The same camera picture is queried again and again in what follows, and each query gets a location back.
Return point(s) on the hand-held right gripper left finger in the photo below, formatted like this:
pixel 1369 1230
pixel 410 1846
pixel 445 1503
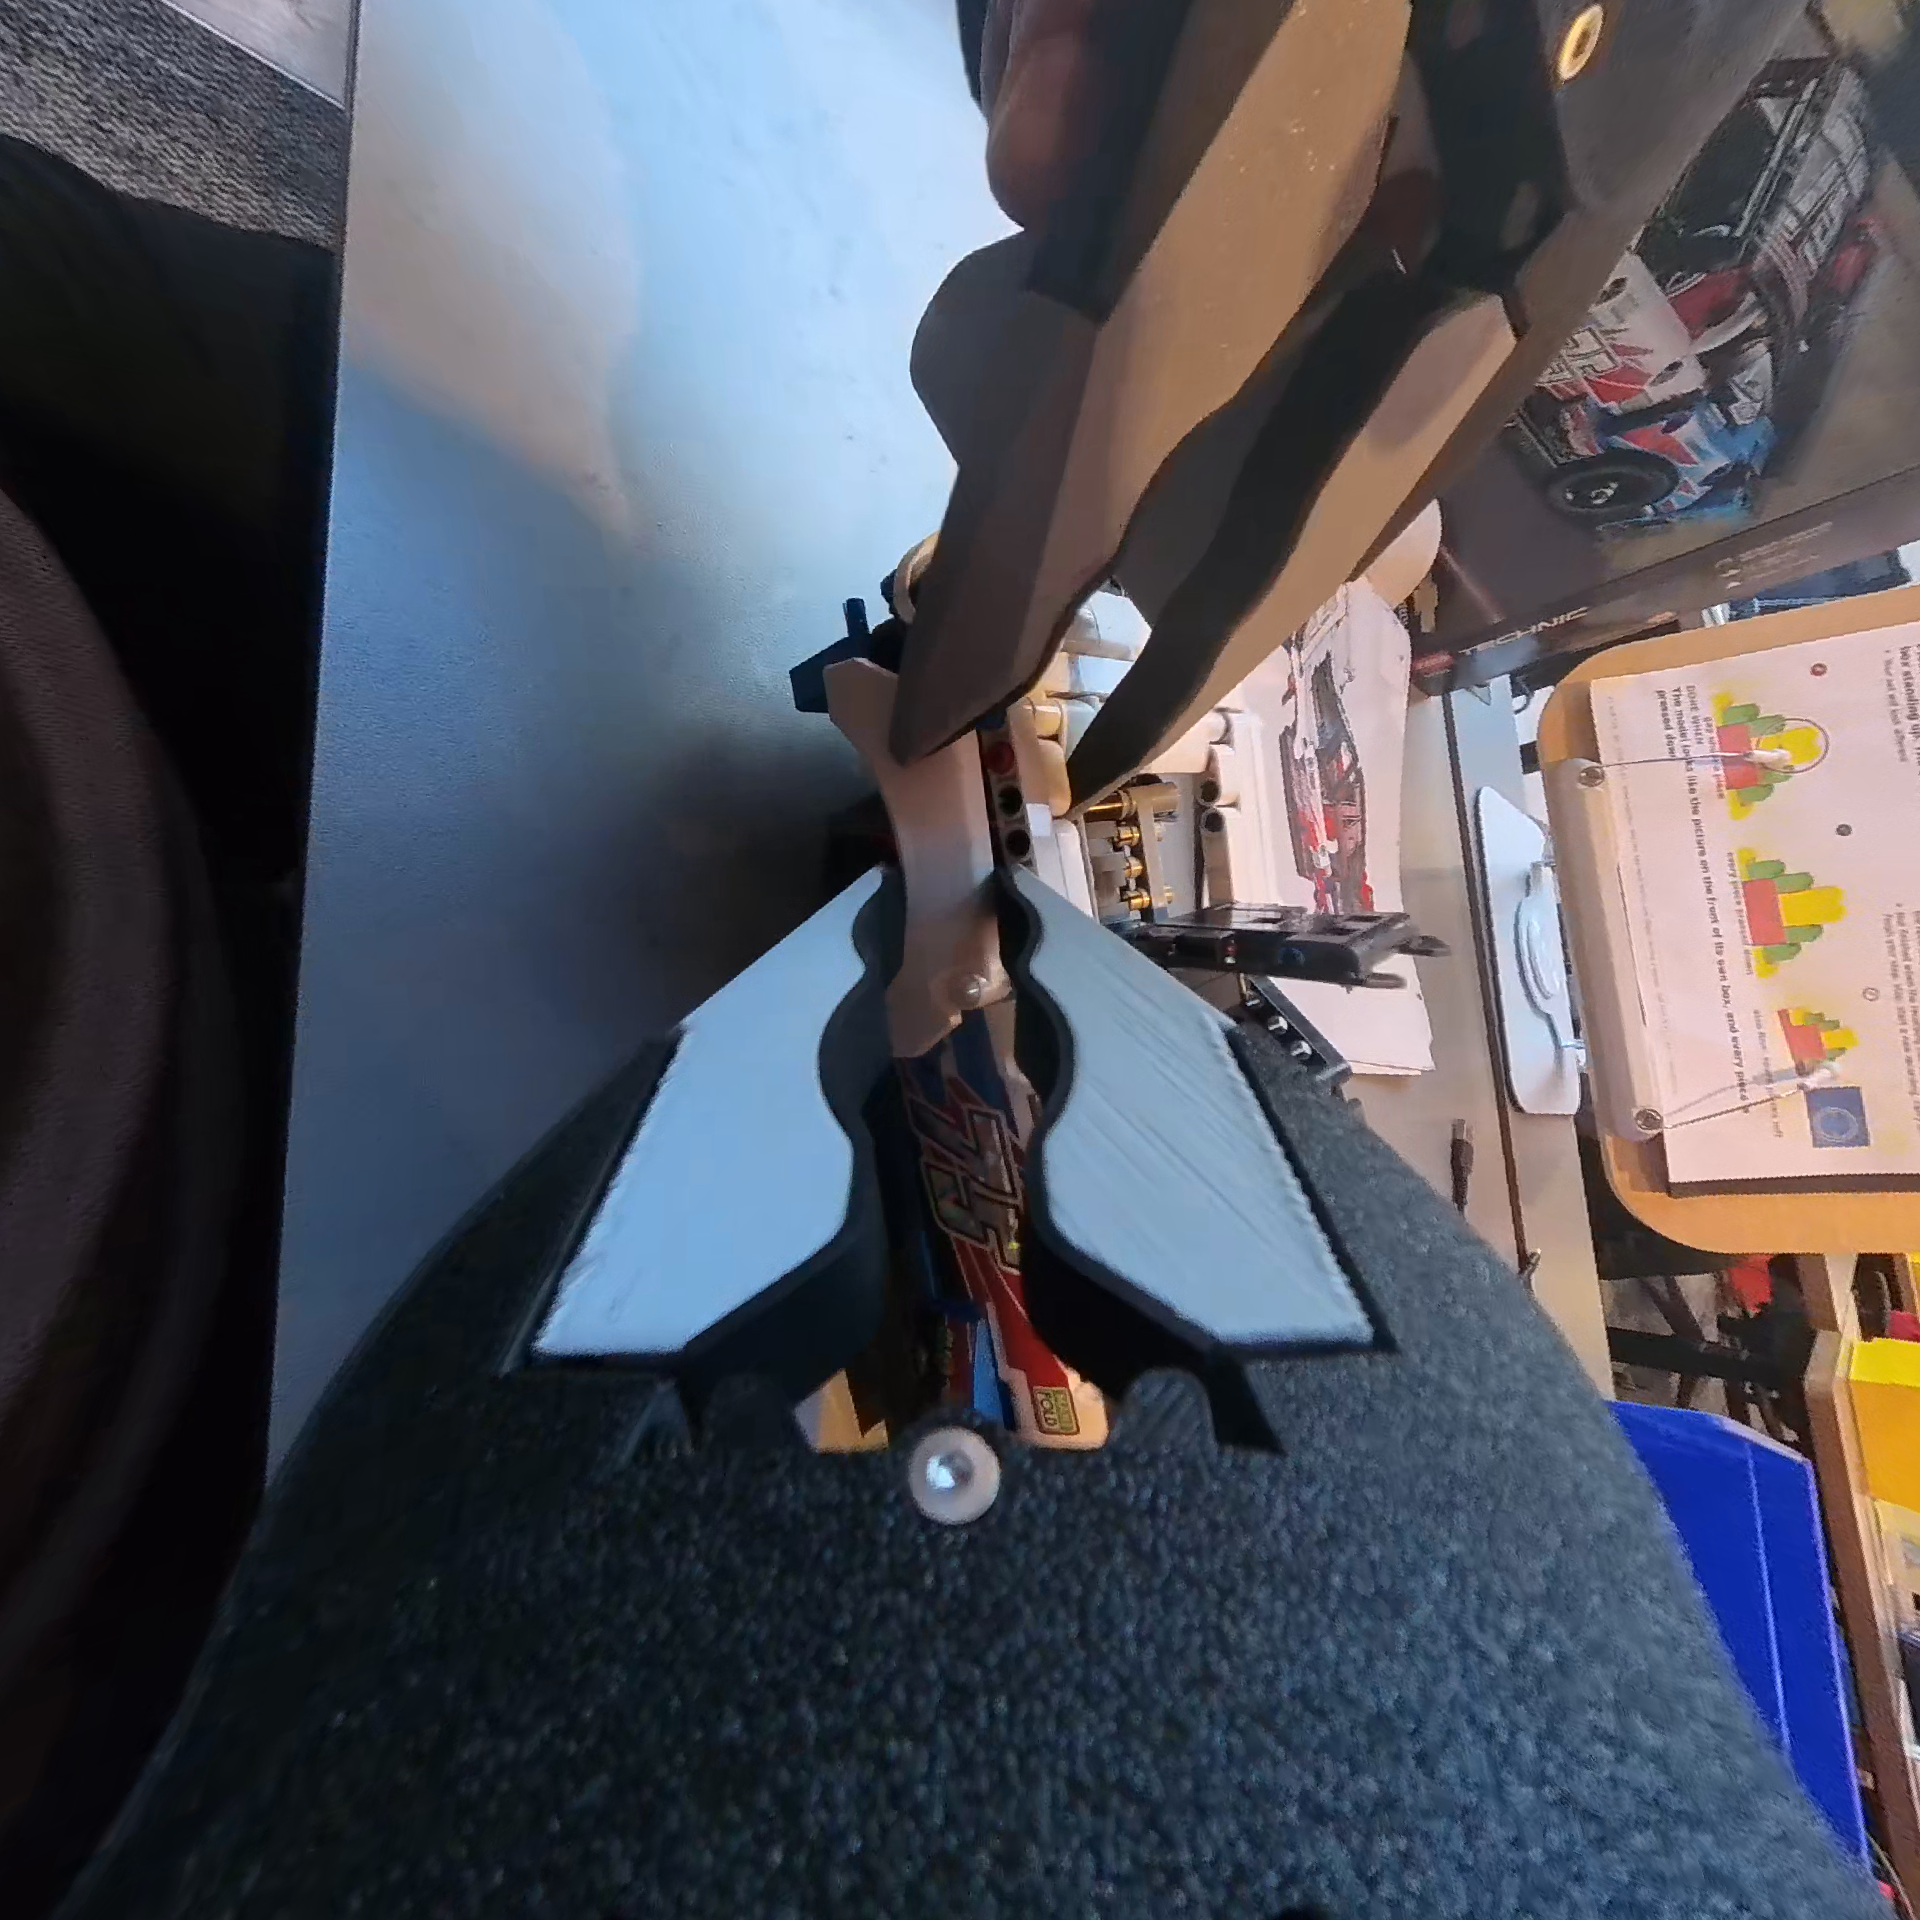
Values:
pixel 705 1183

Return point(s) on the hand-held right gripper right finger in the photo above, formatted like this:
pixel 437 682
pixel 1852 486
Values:
pixel 1202 1183

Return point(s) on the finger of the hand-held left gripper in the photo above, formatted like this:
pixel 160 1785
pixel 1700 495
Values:
pixel 1350 480
pixel 1140 343

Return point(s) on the toy brick race car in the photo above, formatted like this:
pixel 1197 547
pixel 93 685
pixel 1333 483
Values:
pixel 962 1202

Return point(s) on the white curved brick piece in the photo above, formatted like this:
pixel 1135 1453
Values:
pixel 937 855

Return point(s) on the grey desk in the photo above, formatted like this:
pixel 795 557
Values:
pixel 602 523

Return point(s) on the person's left hand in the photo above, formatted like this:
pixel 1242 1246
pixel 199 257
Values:
pixel 1050 120

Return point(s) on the black toy car box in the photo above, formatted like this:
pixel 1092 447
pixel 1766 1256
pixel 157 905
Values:
pixel 1723 375

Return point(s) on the open instruction booklet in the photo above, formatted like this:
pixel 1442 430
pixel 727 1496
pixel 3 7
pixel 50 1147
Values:
pixel 1350 750

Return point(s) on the instruction sheet on stand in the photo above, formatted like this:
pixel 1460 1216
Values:
pixel 1567 722

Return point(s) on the white flat pad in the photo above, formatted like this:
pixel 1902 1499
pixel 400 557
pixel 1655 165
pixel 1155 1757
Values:
pixel 1507 975

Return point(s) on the printed instruction sheet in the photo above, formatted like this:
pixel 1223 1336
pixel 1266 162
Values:
pixel 1723 902

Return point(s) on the blue plastic bin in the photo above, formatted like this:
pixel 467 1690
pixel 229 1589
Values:
pixel 1723 1575

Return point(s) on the yellow box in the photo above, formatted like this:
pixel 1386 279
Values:
pixel 1883 1423

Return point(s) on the wooden shelf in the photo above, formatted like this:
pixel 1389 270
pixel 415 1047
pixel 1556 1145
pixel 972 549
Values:
pixel 1833 1575

